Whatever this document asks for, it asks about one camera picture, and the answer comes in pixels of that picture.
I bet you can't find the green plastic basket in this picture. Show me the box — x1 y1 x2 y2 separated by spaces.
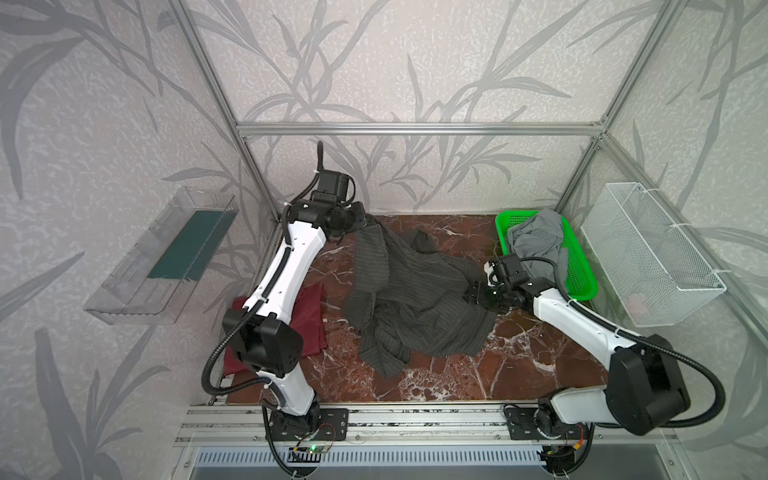
495 210 598 301

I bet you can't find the dark grey striped shirt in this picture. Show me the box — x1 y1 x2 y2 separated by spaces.
343 220 497 378

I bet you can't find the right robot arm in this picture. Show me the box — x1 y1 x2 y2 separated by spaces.
463 254 690 436

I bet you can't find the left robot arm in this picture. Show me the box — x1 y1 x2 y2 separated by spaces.
217 200 366 441

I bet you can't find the light grey shirt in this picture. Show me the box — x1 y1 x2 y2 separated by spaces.
506 209 568 283

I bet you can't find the maroon folded shirt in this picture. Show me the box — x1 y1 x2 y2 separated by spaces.
224 283 327 376

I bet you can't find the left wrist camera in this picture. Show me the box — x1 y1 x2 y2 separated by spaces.
311 170 351 206

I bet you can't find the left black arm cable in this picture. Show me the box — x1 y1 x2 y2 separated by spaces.
200 141 325 475

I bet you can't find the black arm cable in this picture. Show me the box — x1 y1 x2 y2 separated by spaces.
200 141 325 475
518 256 727 430

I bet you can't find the white wire wall basket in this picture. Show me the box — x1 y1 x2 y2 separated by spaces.
582 182 727 327

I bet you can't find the aluminium cage frame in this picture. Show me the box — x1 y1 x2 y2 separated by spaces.
161 1 767 342

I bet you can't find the clear plastic wall bin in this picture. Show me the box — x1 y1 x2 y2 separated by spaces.
84 187 239 326

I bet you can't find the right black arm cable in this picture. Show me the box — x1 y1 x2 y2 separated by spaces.
518 256 727 430

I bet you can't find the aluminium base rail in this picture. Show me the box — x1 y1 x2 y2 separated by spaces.
173 401 679 448

